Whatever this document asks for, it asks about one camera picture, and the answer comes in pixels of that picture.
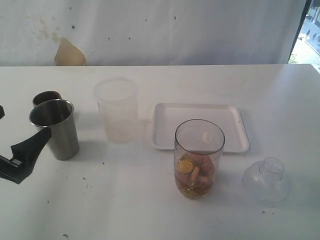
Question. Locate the translucent plastic deli container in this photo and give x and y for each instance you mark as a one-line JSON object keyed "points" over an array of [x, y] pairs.
{"points": [[118, 107]]}

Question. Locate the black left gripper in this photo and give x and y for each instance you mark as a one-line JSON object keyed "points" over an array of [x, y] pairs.
{"points": [[25, 155]]}

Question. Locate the gold coin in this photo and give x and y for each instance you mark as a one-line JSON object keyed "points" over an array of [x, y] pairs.
{"points": [[185, 166], [191, 194]]}

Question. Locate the stainless steel cup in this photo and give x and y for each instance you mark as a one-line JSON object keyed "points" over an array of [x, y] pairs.
{"points": [[58, 116]]}

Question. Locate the brown wooden cup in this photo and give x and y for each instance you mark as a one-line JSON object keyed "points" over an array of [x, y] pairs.
{"points": [[45, 96]]}

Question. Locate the clear plastic shaker body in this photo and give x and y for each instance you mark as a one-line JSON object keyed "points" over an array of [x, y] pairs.
{"points": [[198, 147]]}

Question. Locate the clear plastic shaker lid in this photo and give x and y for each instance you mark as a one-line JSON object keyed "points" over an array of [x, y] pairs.
{"points": [[266, 182]]}

